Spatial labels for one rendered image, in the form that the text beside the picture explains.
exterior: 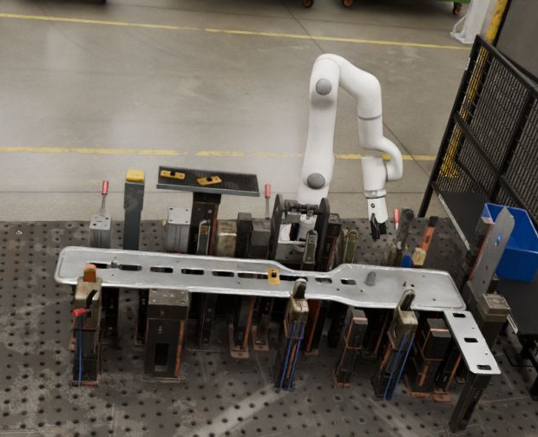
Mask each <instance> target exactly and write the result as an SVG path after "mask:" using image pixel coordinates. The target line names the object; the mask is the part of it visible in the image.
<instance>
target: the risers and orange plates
mask: <svg viewBox="0 0 538 437"><path fill-rule="evenodd" d="M288 302H289V300H286V305H285V309H284V313H283V317H282V321H281V325H280V329H279V333H278V338H279V346H280V343H281V339H282V335H283V332H284V327H285V326H284V319H285V313H286V310H287V305H288ZM348 306H349V305H346V304H343V303H339V302H337V304H336V308H335V310H334V314H333V318H332V320H331V327H330V329H329V330H328V334H327V340H328V343H329V347H330V349H337V348H338V344H339V339H340V336H341V333H342V329H343V327H344V321H345V318H346V315H347V309H348ZM186 330H187V320H186V321H185V326H184V333H183V340H182V348H181V349H184V348H185V337H186Z"/></svg>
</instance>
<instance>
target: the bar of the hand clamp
mask: <svg viewBox="0 0 538 437"><path fill-rule="evenodd" d="M413 212H414V210H413V209H412V208H410V207H403V208H402V212H401V216H400V219H399V223H398V228H397V234H396V237H395V242H394V244H395V250H394V253H396V251H397V245H398V241H400V242H402V243H401V246H402V249H401V250H400V252H401V253H402V254H404V247H405V244H406V240H407V237H408V233H409V229H410V222H411V220H412V219H413V218H414V214H413Z"/></svg>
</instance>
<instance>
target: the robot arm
mask: <svg viewBox="0 0 538 437"><path fill-rule="evenodd" d="M338 85H339V86H340V87H341V88H343V89H344V90H345V91H346V92H347V93H349V94H350V95H352V96H353V97H355V98H356V100H357V110H358V131H359V140H360V144H361V146H362V147H364V148H367V149H372V150H378V151H381V152H384V153H387V154H388V155H389V156H390V161H389V162H383V157H382V155H379V154H374V155H367V156H364V157H362V158H361V167H362V174H363V182H364V196H365V197H366V198H367V199H368V211H369V220H370V223H371V236H372V239H380V234H387V227H386V221H385V220H386V219H387V218H388V214H387V208H386V203H385V198H384V197H385V194H386V190H385V182H388V181H395V180H399V179H401V178H402V176H403V161H402V156H401V154H400V152H399V150H398V148H397V147H396V146H395V145H394V144H393V143H392V142H391V141H390V140H388V139H386V138H384V137H383V124H382V102H381V89H380V85H379V82H378V80H377V78H376V77H375V76H373V75H371V74H369V73H367V72H364V71H363V70H361V69H359V68H356V67H354V66H353V65H352V64H350V63H349V62H348V61H346V60H345V59H344V58H343V57H341V56H338V55H333V54H323V55H321V56H320V57H318V59H317V60H316V61H315V62H314V65H313V69H312V76H311V81H310V94H309V102H310V110H309V124H308V135H307V142H306V149H305V159H304V164H303V168H302V173H301V177H300V182H299V190H298V195H297V198H296V200H297V201H298V202H299V203H300V204H302V205H306V204H310V205H318V206H319V204H320V201H321V199H322V198H327V193H328V189H329V185H330V182H331V179H332V174H333V167H334V154H333V151H332V149H333V137H334V127H335V119H336V109H337V96H338ZM376 225H377V226H376ZM290 229H291V225H288V226H286V227H285V228H284V229H283V230H282V232H281V240H289V233H290Z"/></svg>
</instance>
